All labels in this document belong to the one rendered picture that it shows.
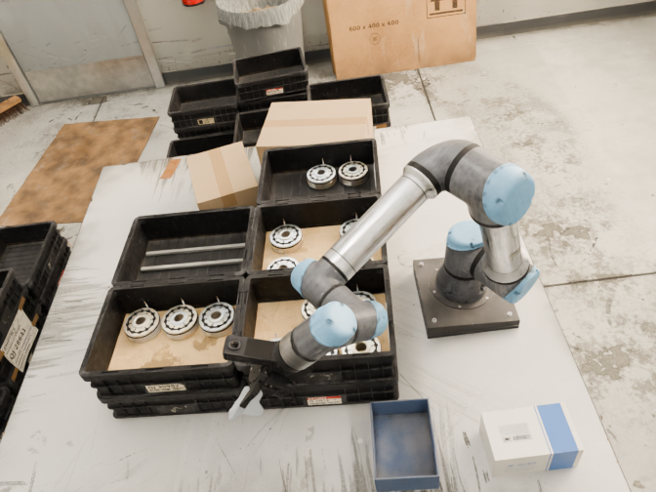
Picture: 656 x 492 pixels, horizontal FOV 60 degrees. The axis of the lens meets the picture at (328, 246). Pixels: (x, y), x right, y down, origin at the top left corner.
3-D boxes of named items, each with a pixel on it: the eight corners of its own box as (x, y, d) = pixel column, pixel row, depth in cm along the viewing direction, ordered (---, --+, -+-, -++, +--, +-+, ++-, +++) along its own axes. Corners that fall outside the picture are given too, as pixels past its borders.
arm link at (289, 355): (287, 352, 104) (293, 316, 109) (273, 362, 107) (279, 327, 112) (320, 368, 107) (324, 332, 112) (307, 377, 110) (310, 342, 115)
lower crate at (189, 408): (262, 324, 176) (254, 300, 168) (253, 413, 155) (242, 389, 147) (138, 334, 180) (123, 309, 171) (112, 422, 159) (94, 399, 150)
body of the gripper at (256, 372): (278, 401, 117) (312, 379, 110) (242, 386, 114) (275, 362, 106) (283, 369, 123) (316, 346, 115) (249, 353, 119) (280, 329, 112)
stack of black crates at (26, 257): (29, 276, 288) (-7, 227, 264) (87, 268, 286) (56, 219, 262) (1, 342, 259) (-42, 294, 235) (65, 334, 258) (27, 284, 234)
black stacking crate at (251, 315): (389, 291, 165) (388, 265, 157) (398, 382, 144) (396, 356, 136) (255, 302, 168) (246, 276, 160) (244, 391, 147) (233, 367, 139)
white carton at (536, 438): (558, 420, 143) (564, 401, 136) (577, 467, 134) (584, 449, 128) (478, 430, 144) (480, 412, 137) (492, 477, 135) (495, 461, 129)
